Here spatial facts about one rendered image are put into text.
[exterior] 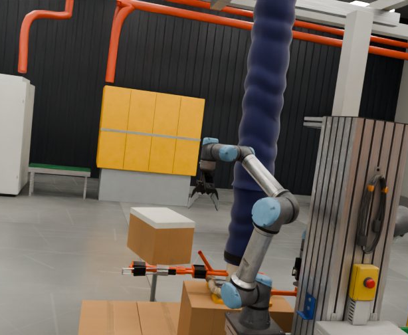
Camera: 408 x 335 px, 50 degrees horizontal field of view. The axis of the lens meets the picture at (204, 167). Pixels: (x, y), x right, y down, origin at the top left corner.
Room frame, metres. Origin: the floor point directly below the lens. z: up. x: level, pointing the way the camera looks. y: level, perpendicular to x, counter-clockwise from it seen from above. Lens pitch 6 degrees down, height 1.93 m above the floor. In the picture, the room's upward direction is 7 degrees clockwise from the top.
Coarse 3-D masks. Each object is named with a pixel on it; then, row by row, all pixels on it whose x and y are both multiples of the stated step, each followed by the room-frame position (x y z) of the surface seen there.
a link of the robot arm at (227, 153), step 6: (216, 144) 2.06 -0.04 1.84; (222, 144) 2.05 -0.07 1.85; (216, 150) 2.03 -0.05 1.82; (222, 150) 2.01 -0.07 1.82; (228, 150) 1.99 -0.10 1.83; (234, 150) 2.01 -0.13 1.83; (216, 156) 2.04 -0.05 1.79; (222, 156) 2.01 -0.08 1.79; (228, 156) 1.99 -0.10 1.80; (234, 156) 2.02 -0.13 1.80
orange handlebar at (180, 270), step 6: (150, 270) 2.41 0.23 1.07; (156, 270) 2.42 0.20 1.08; (180, 270) 2.44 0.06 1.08; (186, 270) 2.46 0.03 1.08; (216, 270) 2.52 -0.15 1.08; (222, 270) 2.53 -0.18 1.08; (270, 294) 2.28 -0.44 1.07; (276, 294) 2.29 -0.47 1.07; (282, 294) 2.29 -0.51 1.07; (288, 294) 2.30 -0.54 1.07; (294, 294) 2.31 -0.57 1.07
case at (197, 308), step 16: (192, 288) 2.55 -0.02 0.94; (192, 304) 2.31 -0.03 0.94; (208, 304) 2.34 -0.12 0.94; (224, 304) 2.37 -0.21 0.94; (272, 304) 2.45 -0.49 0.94; (288, 304) 2.48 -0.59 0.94; (192, 320) 2.28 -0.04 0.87; (208, 320) 2.30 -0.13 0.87; (224, 320) 2.31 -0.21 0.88; (288, 320) 2.38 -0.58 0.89
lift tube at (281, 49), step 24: (264, 0) 2.45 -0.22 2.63; (288, 0) 2.44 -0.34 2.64; (264, 24) 2.43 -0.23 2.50; (288, 24) 2.46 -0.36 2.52; (264, 48) 2.42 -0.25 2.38; (288, 48) 2.49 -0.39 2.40; (264, 72) 2.43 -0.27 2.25; (264, 96) 2.42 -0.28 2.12; (264, 120) 2.42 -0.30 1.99; (240, 144) 2.48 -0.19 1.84; (264, 144) 2.43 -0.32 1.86; (240, 168) 2.46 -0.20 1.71
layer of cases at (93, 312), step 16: (96, 304) 3.04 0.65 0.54; (112, 304) 3.08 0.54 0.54; (128, 304) 3.11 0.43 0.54; (144, 304) 3.14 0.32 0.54; (160, 304) 3.18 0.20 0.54; (176, 304) 3.21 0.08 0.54; (80, 320) 2.78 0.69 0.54; (96, 320) 2.80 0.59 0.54; (112, 320) 2.83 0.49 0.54; (128, 320) 2.86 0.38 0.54; (144, 320) 2.89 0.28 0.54; (160, 320) 2.92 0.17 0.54; (176, 320) 2.95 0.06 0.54
